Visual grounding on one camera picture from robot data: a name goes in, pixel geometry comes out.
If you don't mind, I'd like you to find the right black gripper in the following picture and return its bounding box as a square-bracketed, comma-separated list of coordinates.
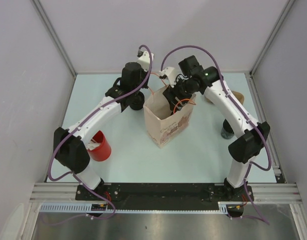
[163, 74, 199, 111]

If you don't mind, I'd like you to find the beige paper takeout bag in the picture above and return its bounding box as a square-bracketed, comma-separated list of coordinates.
[143, 86, 197, 148]

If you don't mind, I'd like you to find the short black coffee cup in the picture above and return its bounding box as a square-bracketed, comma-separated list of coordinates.
[129, 91, 145, 111]

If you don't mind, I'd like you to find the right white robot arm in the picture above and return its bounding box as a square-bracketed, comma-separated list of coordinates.
[159, 55, 271, 201]

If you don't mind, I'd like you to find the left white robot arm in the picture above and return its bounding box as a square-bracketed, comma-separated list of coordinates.
[52, 60, 152, 200]

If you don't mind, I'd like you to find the tall black coffee cup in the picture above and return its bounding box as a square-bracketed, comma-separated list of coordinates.
[220, 119, 235, 140]

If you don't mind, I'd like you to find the red cylindrical container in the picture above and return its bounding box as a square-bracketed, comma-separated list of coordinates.
[87, 131, 112, 162]

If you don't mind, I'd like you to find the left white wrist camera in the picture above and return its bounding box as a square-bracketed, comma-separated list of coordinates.
[136, 50, 150, 72]

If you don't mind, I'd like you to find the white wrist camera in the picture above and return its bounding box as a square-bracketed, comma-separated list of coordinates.
[136, 50, 150, 72]
[158, 66, 178, 88]

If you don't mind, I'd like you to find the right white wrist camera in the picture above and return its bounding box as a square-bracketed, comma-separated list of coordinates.
[158, 66, 178, 88]

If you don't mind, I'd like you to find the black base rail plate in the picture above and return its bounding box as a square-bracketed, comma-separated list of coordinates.
[75, 181, 254, 211]

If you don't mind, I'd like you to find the white slotted cable duct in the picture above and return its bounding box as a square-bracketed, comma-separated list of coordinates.
[40, 202, 243, 214]

